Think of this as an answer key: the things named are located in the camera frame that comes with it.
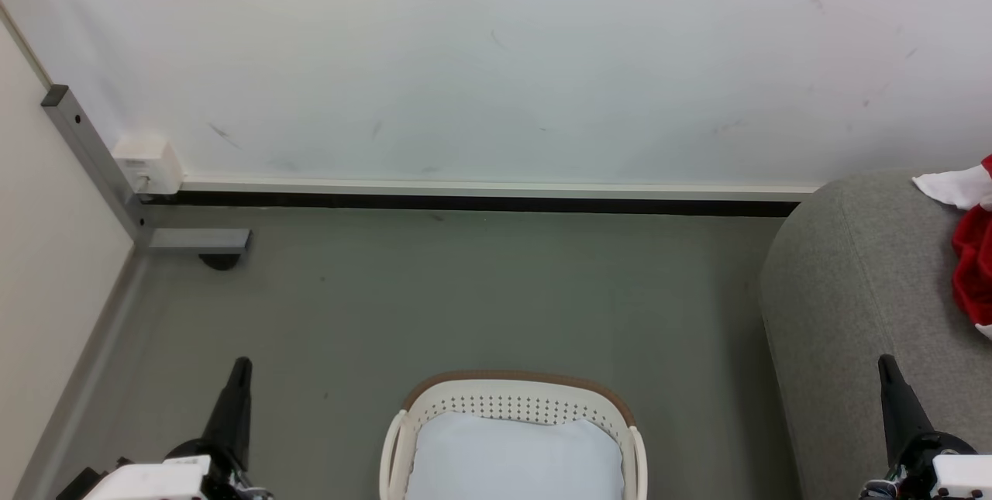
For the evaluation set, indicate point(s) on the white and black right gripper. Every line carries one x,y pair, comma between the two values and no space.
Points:
957,477

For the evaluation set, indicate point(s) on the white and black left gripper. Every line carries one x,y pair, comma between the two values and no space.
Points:
155,481

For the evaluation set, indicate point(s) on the red and white garment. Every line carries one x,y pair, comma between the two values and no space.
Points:
976,252

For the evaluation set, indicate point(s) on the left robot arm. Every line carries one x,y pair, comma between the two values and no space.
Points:
77,486

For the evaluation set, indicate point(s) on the grey fabric sofa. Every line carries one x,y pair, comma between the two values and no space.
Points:
852,291

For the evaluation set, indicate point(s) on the cream perforated laundry basket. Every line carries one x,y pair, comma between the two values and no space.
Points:
465,399

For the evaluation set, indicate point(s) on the white baseboard trim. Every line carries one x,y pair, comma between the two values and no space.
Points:
465,188

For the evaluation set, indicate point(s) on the black frame foot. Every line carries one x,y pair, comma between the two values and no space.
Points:
220,261

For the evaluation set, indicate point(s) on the white wall box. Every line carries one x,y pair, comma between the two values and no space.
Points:
147,163

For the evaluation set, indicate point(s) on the grey metal frame post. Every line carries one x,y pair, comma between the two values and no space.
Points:
85,143

